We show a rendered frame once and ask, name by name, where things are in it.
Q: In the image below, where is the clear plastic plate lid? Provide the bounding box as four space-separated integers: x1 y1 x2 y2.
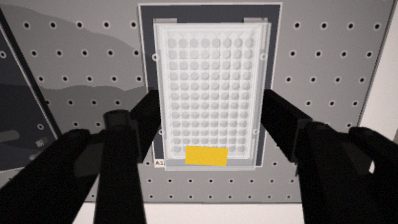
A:
153 23 271 171

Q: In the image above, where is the grey perforated base plate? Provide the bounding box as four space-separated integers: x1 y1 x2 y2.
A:
0 0 398 205

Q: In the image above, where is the dark grey rectangular frame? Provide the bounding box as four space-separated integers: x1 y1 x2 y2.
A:
138 2 283 168
0 9 62 173

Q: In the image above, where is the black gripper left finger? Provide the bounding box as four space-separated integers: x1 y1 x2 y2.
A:
0 90 161 224

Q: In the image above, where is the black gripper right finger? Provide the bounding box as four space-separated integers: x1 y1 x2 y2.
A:
261 89 398 224

